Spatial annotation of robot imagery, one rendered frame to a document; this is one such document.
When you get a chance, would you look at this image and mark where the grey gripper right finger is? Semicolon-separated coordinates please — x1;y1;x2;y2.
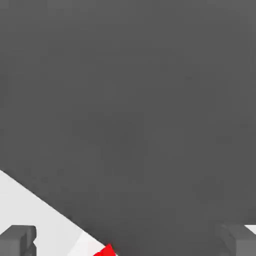
216;223;256;256

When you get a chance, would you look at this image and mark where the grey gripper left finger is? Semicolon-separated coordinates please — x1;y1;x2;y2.
0;224;38;256

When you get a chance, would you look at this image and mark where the small red cube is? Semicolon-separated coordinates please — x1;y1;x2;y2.
92;243;117;256

